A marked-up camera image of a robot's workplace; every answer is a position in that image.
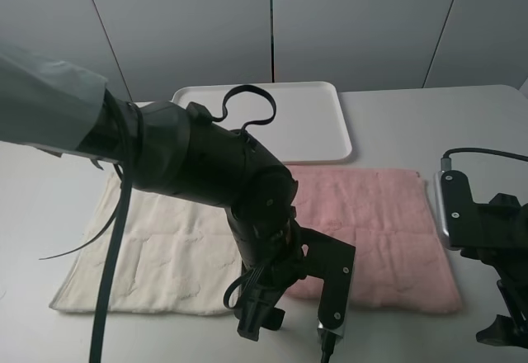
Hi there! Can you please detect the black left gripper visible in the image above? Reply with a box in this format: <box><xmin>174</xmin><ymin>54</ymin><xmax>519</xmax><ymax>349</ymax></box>
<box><xmin>237</xmin><ymin>224</ymin><xmax>356</xmax><ymax>341</ymax></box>

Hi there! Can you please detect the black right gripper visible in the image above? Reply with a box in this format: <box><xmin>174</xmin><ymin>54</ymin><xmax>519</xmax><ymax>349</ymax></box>
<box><xmin>457</xmin><ymin>193</ymin><xmax>527</xmax><ymax>347</ymax></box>

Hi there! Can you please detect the cream white towel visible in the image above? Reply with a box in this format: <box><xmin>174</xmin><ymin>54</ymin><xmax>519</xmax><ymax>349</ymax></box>
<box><xmin>49</xmin><ymin>174</ymin><xmax>242</xmax><ymax>316</ymax></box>

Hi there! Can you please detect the pink towel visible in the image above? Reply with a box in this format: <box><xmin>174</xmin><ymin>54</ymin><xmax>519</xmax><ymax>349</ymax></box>
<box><xmin>290</xmin><ymin>166</ymin><xmax>463</xmax><ymax>314</ymax></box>

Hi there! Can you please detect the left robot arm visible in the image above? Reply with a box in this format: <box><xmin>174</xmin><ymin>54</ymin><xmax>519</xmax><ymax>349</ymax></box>
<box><xmin>1</xmin><ymin>45</ymin><xmax>355</xmax><ymax>342</ymax></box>

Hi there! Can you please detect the white plastic tray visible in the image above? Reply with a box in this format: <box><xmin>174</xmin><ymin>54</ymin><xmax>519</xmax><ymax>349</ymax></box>
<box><xmin>172</xmin><ymin>82</ymin><xmax>352</xmax><ymax>164</ymax></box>

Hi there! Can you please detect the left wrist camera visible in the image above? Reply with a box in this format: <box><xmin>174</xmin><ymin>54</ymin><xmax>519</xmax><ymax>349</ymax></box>
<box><xmin>318</xmin><ymin>247</ymin><xmax>355</xmax><ymax>340</ymax></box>

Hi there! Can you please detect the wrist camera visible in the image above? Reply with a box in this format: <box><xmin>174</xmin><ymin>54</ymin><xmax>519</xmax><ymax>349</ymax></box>
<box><xmin>318</xmin><ymin>247</ymin><xmax>355</xmax><ymax>340</ymax></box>
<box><xmin>433</xmin><ymin>170</ymin><xmax>474</xmax><ymax>251</ymax></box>

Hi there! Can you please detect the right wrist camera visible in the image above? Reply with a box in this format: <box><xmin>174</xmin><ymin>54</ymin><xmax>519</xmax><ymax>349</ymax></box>
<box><xmin>433</xmin><ymin>170</ymin><xmax>474</xmax><ymax>251</ymax></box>

